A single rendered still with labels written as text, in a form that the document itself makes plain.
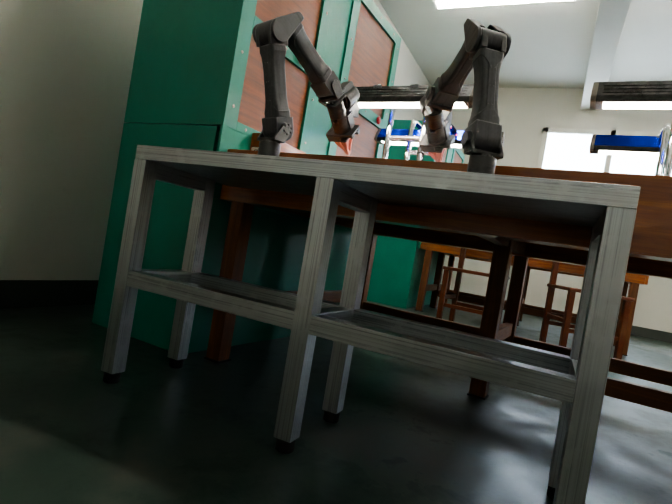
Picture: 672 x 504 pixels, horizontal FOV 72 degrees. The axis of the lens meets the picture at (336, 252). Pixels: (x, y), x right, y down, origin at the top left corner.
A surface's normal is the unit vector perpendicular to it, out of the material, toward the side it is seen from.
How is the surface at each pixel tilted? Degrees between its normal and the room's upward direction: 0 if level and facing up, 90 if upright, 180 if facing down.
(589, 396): 90
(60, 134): 90
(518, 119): 90
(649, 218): 90
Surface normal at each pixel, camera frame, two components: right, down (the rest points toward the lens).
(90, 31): 0.89, 0.15
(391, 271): -0.42, -0.06
